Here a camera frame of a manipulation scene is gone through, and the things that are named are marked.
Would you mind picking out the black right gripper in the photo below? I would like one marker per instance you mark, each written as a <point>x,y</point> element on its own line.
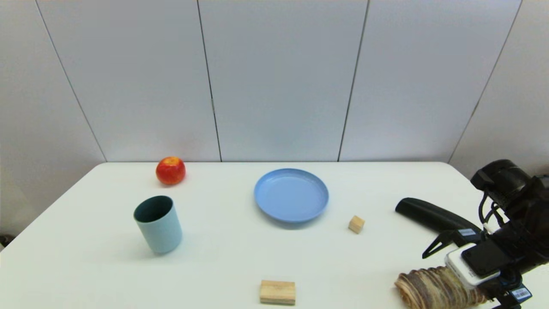
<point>529,249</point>

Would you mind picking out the long brown ridged bread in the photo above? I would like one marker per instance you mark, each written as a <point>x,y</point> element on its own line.
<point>429,287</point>

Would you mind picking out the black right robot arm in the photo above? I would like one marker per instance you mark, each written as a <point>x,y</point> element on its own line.
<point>506,178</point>

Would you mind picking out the long black curved case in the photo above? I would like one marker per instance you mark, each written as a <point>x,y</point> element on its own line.
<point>429,212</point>

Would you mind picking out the small wooden cube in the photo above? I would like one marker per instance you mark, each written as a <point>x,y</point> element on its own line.
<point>356,225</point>

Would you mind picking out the blue plate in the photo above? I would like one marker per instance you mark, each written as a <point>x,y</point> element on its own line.
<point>291,195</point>

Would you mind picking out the rectangular wooden block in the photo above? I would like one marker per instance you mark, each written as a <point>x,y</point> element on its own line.
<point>277,292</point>

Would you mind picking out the light blue cup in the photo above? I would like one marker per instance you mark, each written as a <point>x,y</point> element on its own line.
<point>162,234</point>

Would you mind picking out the red apple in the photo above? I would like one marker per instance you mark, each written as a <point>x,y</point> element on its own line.
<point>170,171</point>

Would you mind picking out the dark object beside table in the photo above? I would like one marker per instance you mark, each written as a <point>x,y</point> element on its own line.
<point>4,240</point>

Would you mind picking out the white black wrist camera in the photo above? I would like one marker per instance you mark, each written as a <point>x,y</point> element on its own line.
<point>480,262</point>

